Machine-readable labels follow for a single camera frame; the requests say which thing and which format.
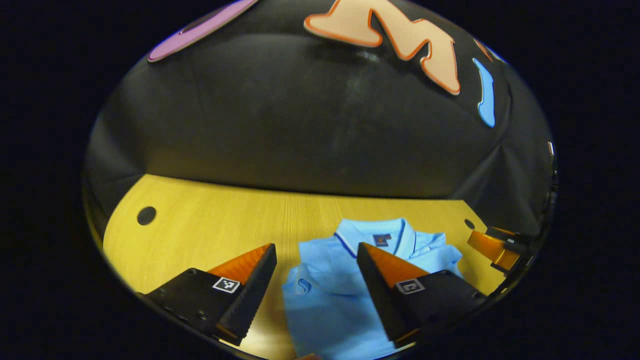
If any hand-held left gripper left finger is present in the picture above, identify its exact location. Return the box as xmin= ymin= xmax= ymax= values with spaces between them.
xmin=141 ymin=243 xmax=278 ymax=347

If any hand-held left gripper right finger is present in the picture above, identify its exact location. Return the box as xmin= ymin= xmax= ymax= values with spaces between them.
xmin=356 ymin=242 xmax=488 ymax=350

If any light blue T-shirt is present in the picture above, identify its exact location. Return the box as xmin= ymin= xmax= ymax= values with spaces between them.
xmin=281 ymin=217 xmax=465 ymax=360

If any black backdrop cloth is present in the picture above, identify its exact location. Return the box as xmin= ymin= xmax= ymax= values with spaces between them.
xmin=82 ymin=0 xmax=558 ymax=236

